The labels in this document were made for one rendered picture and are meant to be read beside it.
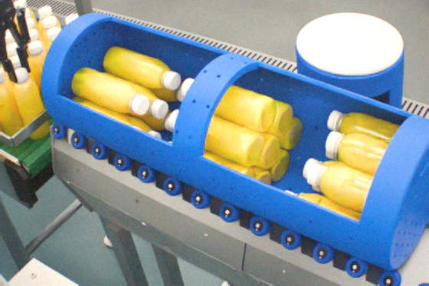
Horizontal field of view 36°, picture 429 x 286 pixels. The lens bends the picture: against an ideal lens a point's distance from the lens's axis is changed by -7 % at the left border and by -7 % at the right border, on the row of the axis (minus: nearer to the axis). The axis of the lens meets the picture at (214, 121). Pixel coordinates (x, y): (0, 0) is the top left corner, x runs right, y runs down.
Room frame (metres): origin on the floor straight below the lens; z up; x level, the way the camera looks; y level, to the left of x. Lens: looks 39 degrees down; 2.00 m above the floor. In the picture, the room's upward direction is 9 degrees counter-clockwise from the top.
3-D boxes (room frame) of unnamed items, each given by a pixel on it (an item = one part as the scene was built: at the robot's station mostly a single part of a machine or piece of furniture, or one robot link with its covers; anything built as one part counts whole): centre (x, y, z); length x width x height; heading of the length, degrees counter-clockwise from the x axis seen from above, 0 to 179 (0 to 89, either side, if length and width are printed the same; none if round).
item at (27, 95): (1.42, 0.47, 0.99); 0.07 x 0.07 x 0.19
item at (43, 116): (1.46, 0.37, 0.96); 0.40 x 0.01 x 0.03; 138
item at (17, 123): (1.43, 0.54, 0.99); 0.07 x 0.07 x 0.19
